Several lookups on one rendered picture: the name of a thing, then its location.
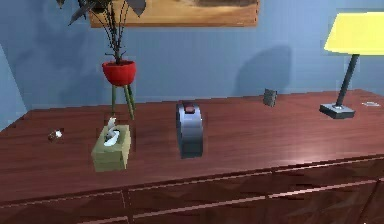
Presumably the small white and brown object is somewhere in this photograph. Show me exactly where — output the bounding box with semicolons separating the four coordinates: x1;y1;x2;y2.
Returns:
47;128;65;142

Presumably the dark wooden chest of drawers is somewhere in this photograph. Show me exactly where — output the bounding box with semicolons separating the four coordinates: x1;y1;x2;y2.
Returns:
0;88;384;224

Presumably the framed brown landscape picture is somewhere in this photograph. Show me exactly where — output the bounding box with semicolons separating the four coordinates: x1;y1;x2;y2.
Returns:
88;0;261;29

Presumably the yellow shade table lamp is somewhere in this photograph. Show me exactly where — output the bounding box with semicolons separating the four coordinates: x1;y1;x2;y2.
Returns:
318;11;384;120

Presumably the small grey square object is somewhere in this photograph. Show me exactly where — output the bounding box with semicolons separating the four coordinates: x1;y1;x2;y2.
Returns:
262;88;278;108

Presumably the grey alarm clock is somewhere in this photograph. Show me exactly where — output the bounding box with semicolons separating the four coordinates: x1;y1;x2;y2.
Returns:
175;100;205;160

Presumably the green tissue box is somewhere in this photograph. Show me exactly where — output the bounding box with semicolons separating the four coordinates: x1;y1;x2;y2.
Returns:
90;116;132;173

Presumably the house plant in red pot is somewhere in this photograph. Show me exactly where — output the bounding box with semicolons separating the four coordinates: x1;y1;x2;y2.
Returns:
55;0;148;121

